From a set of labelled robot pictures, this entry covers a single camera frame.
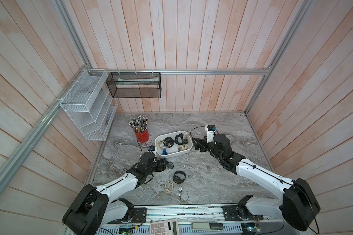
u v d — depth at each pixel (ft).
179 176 2.81
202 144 2.36
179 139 3.32
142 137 3.21
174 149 3.24
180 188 2.67
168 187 2.71
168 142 3.13
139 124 2.94
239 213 2.16
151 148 2.60
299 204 1.32
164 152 3.13
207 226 2.24
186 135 3.27
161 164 2.53
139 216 2.40
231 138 3.38
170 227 2.25
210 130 2.30
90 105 2.20
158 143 3.25
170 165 2.97
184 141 3.23
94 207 1.31
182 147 3.04
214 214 2.45
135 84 3.37
